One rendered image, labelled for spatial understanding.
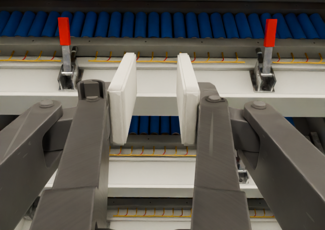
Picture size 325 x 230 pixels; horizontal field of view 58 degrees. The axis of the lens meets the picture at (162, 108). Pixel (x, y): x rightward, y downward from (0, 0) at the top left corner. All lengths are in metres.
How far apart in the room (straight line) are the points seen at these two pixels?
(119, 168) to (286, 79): 0.32
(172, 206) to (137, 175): 0.18
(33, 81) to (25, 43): 0.06
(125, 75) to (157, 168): 0.40
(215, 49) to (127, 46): 0.13
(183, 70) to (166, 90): 0.24
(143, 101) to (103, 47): 0.10
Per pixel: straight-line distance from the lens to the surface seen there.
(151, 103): 0.41
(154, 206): 0.69
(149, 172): 0.54
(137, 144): 0.55
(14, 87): 0.45
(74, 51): 0.45
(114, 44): 0.44
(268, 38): 0.41
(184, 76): 0.15
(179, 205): 0.69
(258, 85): 0.42
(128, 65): 0.17
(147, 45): 0.43
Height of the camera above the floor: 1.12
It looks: 37 degrees down
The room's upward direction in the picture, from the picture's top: 1 degrees clockwise
